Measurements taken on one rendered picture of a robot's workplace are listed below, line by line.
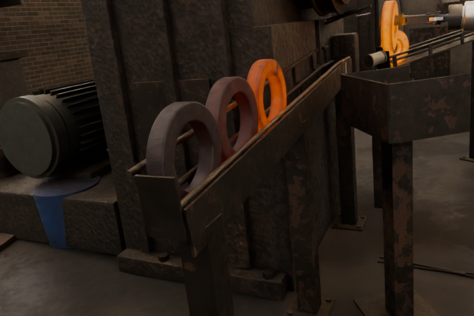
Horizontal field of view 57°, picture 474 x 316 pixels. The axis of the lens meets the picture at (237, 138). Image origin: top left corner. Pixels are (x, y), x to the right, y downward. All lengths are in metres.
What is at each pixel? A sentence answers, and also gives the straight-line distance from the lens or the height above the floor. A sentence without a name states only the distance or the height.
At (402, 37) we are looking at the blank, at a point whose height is 0.75.
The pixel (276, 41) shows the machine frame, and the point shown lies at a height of 0.82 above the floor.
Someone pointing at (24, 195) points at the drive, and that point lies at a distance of 2.23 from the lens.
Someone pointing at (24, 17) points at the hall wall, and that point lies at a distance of 8.42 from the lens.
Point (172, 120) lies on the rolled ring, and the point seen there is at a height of 0.75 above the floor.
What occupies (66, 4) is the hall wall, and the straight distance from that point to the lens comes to 9.10.
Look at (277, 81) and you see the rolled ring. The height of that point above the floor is 0.74.
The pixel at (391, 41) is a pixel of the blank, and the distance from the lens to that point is 1.46.
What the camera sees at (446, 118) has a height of 0.62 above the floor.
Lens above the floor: 0.88
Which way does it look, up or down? 14 degrees down
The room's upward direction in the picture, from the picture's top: 6 degrees counter-clockwise
